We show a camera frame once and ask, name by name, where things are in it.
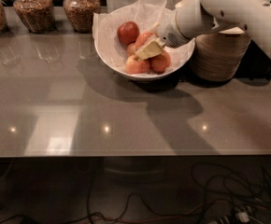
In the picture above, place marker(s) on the middle glass cereal jar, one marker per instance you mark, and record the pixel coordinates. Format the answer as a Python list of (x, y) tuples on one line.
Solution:
[(36, 15)]

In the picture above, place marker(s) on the red yellow top apple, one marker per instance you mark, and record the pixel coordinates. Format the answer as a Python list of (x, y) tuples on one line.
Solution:
[(142, 39)]

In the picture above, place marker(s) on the front stack paper bowls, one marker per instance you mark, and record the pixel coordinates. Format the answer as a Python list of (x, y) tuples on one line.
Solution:
[(217, 56)]

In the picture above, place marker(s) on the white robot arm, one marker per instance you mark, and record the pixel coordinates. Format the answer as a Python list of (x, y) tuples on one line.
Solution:
[(202, 17)]

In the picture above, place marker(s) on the dark red apple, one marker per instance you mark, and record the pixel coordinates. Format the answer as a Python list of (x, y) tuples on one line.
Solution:
[(127, 32)]

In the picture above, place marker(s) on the right glass cereal jar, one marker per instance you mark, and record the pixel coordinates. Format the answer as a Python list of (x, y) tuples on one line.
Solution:
[(80, 13)]

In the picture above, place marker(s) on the front right red apple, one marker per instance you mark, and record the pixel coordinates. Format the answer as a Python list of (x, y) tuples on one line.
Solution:
[(159, 63)]

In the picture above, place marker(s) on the white bowl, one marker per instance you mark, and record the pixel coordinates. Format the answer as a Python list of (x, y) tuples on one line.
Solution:
[(110, 52)]

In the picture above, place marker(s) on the white tissue paper liner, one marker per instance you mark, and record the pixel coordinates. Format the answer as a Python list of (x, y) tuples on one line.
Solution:
[(148, 13)]

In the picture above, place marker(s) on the small hidden middle apple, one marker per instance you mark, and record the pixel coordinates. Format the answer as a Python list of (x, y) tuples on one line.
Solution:
[(131, 49)]

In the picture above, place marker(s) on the front left yellow-red apple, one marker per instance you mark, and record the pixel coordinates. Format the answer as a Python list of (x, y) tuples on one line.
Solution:
[(134, 65)]

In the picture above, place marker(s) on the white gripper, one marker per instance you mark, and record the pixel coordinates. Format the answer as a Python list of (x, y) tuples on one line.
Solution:
[(170, 34)]

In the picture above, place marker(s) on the white power plug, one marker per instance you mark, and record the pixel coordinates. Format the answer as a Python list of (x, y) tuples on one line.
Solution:
[(243, 217)]

